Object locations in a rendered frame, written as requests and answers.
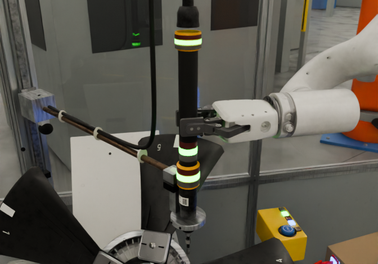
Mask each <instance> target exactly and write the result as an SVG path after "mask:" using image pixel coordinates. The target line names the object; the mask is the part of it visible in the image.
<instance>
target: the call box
mask: <svg viewBox="0 0 378 264"><path fill-rule="evenodd" d="M284 209H285V211H286V212H287V213H288V214H289V216H290V217H291V218H292V220H293V221H294V222H295V225H291V226H292V227H293V228H294V227H298V226H299V225H298V224H297V223H296V221H295V220H294V219H293V217H292V216H291V214H290V213H289V212H288V211H287V209H286V208H285V207H284ZM283 225H290V224H289V223H288V221H287V220H286V219H285V216H283V215H282V212H280V210H279V209H278V208H271V209H262V210H258V213H257V221H256V233H257V234H258V236H259V238H260V239H261V241H262V242H263V241H266V240H268V239H270V238H273V237H275V238H278V239H280V241H281V242H282V243H283V245H284V246H285V248H286V249H287V251H288V253H289V254H290V256H291V258H292V260H293V261H298V260H303V259H304V255H305V248H306V243H307V236H306V234H305V233H304V232H303V230H301V231H299V232H296V231H295V229H294V234H293V235H285V234H283V233H282V232H281V226H283Z"/></svg>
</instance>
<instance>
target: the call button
mask: <svg viewBox="0 0 378 264"><path fill-rule="evenodd" d="M281 232H282V233H283V234H285V235H293V234H294V228H293V227H292V226H290V225H283V226H281Z"/></svg>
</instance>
